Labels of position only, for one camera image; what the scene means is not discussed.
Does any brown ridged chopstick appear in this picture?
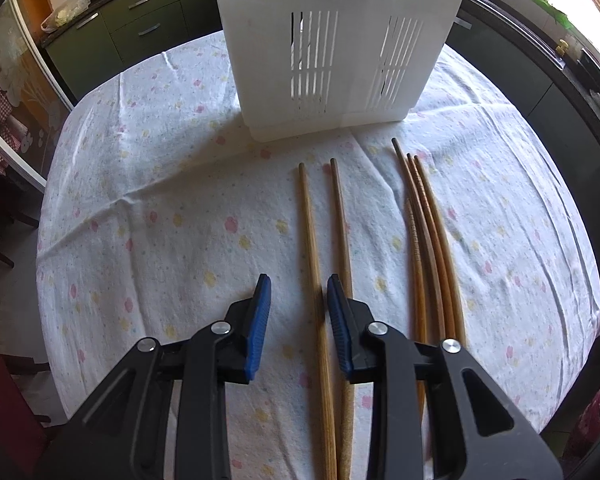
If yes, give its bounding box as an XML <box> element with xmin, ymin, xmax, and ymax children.
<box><xmin>404</xmin><ymin>196</ymin><xmax>429</xmax><ymax>421</ymax></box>

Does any dark red chair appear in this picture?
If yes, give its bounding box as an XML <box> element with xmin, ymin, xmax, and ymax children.
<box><xmin>0</xmin><ymin>354</ymin><xmax>48</xmax><ymax>477</ymax></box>

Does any white floral tablecloth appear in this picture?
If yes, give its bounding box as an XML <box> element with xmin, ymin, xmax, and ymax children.
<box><xmin>36</xmin><ymin>33</ymin><xmax>600</xmax><ymax>479</ymax></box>

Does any white plastic utensil caddy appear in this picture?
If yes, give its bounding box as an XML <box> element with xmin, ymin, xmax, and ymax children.
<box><xmin>216</xmin><ymin>0</ymin><xmax>462</xmax><ymax>142</ymax></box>

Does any dark green kitchen cabinet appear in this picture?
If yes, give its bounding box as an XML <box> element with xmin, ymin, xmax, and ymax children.
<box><xmin>41</xmin><ymin>0</ymin><xmax>222</xmax><ymax>103</ymax></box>

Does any dark kitchen counter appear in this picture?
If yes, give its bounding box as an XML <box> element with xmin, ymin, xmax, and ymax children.
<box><xmin>446</xmin><ymin>0</ymin><xmax>600</xmax><ymax>237</ymax></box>

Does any glass door with curtain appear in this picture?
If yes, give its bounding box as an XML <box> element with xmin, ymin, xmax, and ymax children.
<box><xmin>0</xmin><ymin>0</ymin><xmax>73</xmax><ymax>193</ymax></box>

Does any brown wooden chopstick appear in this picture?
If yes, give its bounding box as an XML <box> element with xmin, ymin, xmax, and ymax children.
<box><xmin>391</xmin><ymin>138</ymin><xmax>444</xmax><ymax>344</ymax></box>
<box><xmin>412</xmin><ymin>156</ymin><xmax>467</xmax><ymax>346</ymax></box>

